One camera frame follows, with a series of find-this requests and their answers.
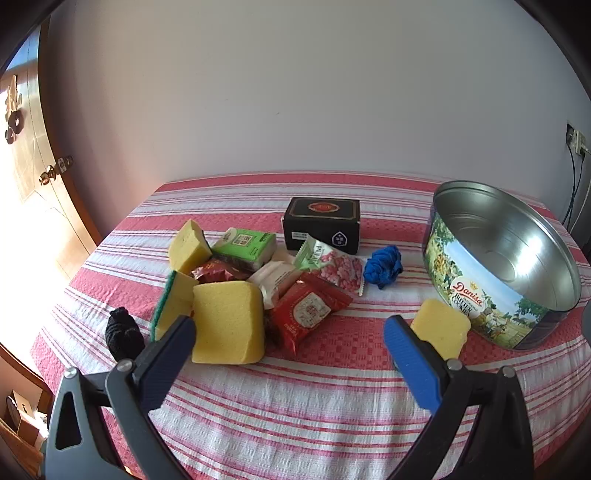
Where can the green and pink snack packet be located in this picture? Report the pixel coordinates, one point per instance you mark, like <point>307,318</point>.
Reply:
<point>337,270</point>

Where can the small green-backed yellow sponge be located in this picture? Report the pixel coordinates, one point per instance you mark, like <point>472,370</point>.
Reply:
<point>441,325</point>

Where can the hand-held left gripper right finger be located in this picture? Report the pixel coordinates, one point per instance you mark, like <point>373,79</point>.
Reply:
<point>411,364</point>

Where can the dark red snack packet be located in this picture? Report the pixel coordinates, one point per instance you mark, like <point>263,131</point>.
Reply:
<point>214,272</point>

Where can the beige snack packet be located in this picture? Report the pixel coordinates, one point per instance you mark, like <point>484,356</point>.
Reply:
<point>274,279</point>

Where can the blue scrunchie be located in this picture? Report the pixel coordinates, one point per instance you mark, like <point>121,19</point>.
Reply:
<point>383,267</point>

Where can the green tissue pack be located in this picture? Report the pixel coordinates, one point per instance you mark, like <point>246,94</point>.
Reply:
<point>242,244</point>

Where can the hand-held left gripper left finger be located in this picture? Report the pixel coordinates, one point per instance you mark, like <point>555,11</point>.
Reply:
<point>164,364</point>

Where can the hanging door decoration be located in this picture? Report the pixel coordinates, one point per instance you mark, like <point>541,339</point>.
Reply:
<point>16,122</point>

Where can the yellow sponge wedge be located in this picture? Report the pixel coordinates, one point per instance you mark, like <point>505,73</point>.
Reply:
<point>187,247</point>

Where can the red striped desktop tablecloth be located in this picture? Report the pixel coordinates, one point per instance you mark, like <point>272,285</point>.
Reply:
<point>300,406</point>

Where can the bright red snack packet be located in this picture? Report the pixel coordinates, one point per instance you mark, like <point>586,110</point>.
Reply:
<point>307,311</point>

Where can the wooden door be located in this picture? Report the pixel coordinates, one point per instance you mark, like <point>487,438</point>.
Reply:
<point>27,184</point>

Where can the green-backed yellow scouring sponge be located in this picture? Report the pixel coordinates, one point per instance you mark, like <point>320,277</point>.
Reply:
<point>178,295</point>

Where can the large yellow sponge block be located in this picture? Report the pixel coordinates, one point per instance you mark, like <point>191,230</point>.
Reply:
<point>228,323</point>

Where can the brown wooden furniture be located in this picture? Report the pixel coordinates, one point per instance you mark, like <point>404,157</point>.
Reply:
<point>23,369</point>

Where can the white wall outlet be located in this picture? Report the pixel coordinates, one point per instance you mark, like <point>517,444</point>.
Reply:
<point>575,136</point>

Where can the black scrunchie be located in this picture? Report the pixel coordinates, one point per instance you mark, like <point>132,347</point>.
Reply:
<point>122,332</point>

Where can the black cardboard box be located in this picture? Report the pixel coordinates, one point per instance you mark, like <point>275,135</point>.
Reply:
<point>323,230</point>

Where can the round metal cookie tin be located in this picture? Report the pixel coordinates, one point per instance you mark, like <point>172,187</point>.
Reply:
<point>508,240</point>

